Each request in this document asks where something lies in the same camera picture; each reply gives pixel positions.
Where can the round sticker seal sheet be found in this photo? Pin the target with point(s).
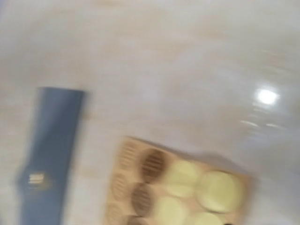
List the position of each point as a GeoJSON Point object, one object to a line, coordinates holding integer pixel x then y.
{"type": "Point", "coordinates": [152, 185]}

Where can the blue grey envelope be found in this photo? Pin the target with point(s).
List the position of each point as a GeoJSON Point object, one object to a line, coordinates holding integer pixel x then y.
{"type": "Point", "coordinates": [53, 143]}

